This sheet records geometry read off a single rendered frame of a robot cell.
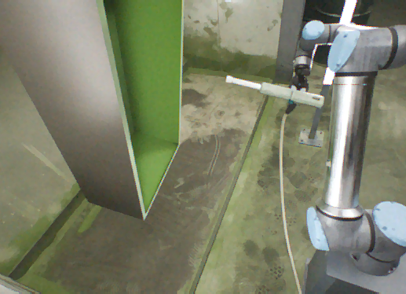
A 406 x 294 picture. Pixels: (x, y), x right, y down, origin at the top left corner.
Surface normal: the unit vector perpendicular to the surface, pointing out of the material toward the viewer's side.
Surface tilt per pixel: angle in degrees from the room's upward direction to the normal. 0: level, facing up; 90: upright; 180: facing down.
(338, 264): 0
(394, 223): 5
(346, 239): 59
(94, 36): 90
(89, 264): 0
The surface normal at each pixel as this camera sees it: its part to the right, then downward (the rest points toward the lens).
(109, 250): -0.11, -0.68
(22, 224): 0.72, -0.19
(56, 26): -0.28, 0.72
